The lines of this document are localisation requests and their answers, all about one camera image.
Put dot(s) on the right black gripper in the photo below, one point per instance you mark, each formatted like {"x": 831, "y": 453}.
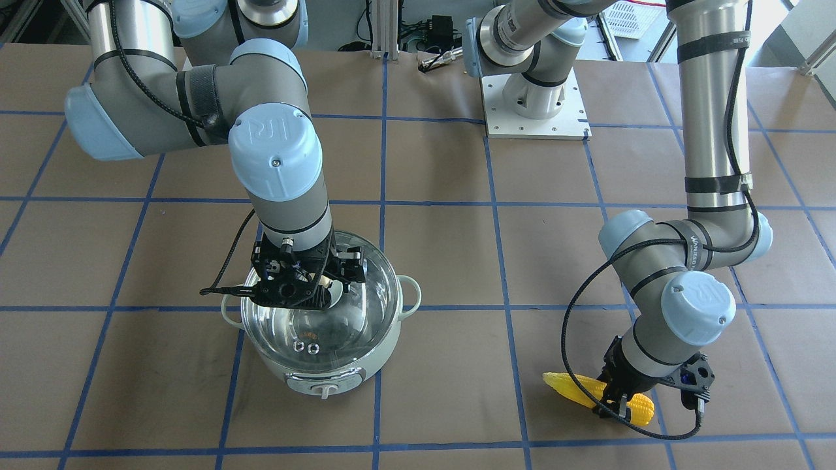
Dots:
{"x": 351, "y": 267}

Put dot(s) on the aluminium frame post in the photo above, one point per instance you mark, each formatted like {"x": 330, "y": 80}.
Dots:
{"x": 385, "y": 25}

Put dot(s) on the pale green electric pot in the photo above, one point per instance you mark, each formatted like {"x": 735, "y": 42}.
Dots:
{"x": 326, "y": 346}

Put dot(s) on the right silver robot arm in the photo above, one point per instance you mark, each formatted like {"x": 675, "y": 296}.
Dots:
{"x": 172, "y": 75}

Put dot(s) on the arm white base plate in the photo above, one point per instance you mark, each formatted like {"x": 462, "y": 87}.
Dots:
{"x": 517, "y": 109}

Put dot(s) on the yellow corn cob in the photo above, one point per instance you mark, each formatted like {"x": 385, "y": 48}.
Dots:
{"x": 639, "y": 410}

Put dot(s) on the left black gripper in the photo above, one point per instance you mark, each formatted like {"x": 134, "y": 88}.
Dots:
{"x": 632, "y": 380}

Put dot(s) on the white plastic basket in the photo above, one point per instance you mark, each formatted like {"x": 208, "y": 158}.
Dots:
{"x": 631, "y": 19}

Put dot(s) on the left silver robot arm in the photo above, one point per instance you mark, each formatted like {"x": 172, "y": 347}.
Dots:
{"x": 663, "y": 264}

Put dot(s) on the black power adapter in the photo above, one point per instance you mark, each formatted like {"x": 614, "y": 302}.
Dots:
{"x": 440, "y": 31}

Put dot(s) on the glass pot lid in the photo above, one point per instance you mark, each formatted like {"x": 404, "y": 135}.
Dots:
{"x": 339, "y": 326}

